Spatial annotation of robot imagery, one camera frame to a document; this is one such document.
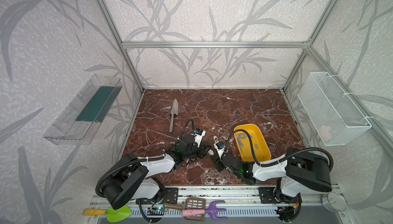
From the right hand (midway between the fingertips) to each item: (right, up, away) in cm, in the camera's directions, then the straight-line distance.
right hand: (212, 149), depth 84 cm
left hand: (-1, +4, 0) cm, 4 cm away
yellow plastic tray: (+29, -2, +4) cm, 29 cm away
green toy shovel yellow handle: (-44, -24, -17) cm, 53 cm away
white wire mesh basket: (+50, +20, -22) cm, 58 cm away
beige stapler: (-1, -1, -2) cm, 2 cm away
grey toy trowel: (-26, +21, +21) cm, 39 cm away
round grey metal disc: (+53, -18, -17) cm, 59 cm away
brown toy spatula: (-11, -22, -12) cm, 27 cm away
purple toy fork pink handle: (-1, -22, -16) cm, 28 cm away
